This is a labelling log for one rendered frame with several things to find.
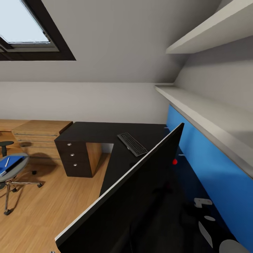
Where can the monitor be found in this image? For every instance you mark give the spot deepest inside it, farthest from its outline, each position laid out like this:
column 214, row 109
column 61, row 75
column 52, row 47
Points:
column 99, row 228

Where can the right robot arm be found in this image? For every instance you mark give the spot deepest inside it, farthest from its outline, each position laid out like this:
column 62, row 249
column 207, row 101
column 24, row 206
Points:
column 220, row 240

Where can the keyboard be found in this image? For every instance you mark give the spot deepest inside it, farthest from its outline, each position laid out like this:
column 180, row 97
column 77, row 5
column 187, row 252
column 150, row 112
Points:
column 136, row 148

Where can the room divider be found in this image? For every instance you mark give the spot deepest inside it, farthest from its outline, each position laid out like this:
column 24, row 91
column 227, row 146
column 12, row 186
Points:
column 227, row 185

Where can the folder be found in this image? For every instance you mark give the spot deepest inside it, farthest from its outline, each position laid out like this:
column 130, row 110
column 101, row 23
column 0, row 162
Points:
column 13, row 160

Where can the swivel chair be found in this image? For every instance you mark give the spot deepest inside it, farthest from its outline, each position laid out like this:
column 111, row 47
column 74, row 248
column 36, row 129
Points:
column 8, row 180

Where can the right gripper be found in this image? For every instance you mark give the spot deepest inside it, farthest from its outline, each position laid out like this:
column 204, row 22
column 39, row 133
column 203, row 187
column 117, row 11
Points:
column 192, row 210

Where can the fixed window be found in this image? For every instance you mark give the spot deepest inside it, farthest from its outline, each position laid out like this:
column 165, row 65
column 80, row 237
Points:
column 28, row 33

